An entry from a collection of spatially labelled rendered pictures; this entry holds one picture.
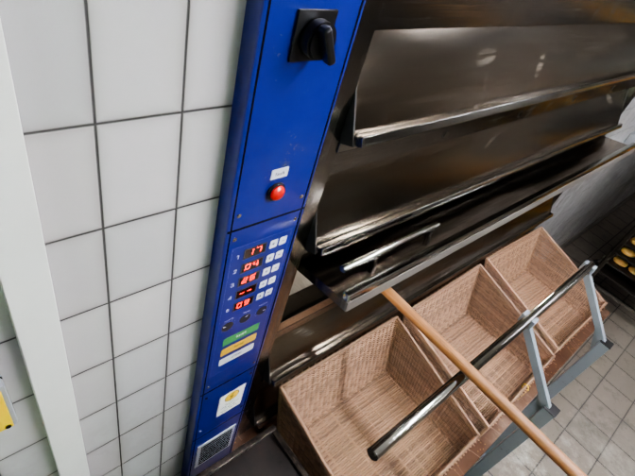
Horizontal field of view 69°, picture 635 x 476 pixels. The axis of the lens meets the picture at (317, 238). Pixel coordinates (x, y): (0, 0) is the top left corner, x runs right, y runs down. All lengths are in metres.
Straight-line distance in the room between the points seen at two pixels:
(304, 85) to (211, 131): 0.14
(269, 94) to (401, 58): 0.31
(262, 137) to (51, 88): 0.25
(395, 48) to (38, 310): 0.65
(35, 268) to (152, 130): 0.21
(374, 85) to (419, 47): 0.12
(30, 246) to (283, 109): 0.34
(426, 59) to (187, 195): 0.49
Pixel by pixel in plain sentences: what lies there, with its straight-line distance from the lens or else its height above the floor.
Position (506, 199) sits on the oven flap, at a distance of 1.51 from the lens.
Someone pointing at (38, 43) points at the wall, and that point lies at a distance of 0.50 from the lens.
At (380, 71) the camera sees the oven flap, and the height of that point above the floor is 1.82.
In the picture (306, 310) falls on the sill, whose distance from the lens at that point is 1.20.
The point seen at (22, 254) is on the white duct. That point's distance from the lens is 0.60.
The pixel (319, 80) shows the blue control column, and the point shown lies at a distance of 0.65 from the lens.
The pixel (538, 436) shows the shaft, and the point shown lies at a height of 1.21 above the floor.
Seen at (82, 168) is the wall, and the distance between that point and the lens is 0.58.
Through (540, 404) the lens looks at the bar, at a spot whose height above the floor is 0.93.
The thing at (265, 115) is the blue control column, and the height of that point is 1.80.
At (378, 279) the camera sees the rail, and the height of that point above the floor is 1.43.
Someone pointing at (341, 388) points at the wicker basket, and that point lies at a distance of 1.73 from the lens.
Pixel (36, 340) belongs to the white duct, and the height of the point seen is 1.50.
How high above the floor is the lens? 2.09
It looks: 40 degrees down
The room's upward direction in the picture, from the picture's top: 19 degrees clockwise
